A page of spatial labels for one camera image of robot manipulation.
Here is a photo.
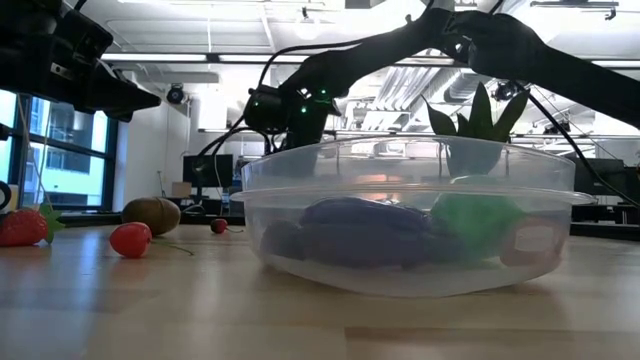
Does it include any long overhead light bar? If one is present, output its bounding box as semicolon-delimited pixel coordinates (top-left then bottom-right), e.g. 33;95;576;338
99;51;640;71

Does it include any large office window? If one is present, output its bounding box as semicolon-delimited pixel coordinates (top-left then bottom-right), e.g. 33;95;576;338
0;88;120;211

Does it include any red toy strawberry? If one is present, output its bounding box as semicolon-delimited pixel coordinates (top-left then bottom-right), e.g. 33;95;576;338
0;202;66;249

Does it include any clear plastic tupperware container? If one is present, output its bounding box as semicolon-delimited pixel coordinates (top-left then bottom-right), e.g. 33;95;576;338
230;133;599;299

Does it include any glossy green toy pepper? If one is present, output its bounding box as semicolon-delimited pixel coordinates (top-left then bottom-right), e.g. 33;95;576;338
429;174;526;263

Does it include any green snake plant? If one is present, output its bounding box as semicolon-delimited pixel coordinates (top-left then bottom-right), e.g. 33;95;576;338
422;81;532;176

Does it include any pink toy fruit piece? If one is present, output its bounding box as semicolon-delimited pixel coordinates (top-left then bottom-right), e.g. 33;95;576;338
498;215;570;269

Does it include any dark office desk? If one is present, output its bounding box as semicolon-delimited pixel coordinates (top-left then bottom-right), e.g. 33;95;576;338
572;202;640;226

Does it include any black track light cluster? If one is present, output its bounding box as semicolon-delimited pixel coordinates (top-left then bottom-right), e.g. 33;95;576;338
491;79;535;103

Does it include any purple toy eggplant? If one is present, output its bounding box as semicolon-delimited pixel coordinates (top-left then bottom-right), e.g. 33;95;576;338
258;195;454;272

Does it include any brown toy kiwi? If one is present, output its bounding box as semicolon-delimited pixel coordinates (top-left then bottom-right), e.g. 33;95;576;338
121;196;182;237

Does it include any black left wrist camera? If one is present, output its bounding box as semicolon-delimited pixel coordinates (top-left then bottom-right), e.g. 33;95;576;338
69;8;115;60

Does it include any black computer monitor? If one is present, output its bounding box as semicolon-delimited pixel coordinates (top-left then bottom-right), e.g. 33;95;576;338
181;153;235;190
569;157;627;198

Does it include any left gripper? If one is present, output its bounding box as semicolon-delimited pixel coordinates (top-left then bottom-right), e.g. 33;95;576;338
0;14;163;123

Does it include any black ceiling spotlight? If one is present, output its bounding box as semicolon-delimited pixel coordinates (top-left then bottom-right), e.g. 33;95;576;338
165;83;187;106

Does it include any black framed high table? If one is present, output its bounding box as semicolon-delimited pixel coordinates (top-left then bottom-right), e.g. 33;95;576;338
198;127;266;174

